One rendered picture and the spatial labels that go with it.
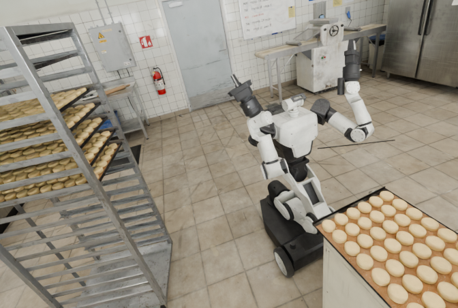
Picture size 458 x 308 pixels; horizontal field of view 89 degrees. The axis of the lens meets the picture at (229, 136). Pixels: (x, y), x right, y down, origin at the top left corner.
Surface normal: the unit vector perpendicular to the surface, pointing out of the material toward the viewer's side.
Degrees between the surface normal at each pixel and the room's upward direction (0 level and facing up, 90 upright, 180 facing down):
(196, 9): 90
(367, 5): 90
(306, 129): 90
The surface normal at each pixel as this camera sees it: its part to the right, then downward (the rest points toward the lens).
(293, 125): 0.14, -0.33
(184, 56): 0.26, 0.42
